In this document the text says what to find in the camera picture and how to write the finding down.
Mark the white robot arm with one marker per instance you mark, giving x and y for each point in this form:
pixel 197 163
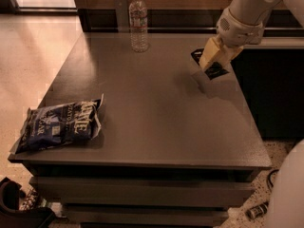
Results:
pixel 286 205

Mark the clear plastic water bottle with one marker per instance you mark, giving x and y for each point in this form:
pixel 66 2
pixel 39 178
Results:
pixel 138 23

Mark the blue kettle chip bag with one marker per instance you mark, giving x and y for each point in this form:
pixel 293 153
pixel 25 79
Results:
pixel 51 126

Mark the grey drawer cabinet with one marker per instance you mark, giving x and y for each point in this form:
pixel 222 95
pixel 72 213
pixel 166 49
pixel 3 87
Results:
pixel 177 149

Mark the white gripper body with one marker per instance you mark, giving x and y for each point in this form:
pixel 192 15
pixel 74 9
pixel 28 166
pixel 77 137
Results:
pixel 237 31

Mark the left grey metal bracket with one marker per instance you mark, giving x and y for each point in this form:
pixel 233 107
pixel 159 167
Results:
pixel 121 11

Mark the black rxbar chocolate bar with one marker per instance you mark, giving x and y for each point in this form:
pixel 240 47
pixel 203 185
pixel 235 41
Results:
pixel 212 72

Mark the striped can on floor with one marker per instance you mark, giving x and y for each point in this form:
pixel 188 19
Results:
pixel 257 211

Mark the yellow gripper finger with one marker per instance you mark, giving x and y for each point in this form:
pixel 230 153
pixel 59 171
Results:
pixel 213 52
pixel 226 54

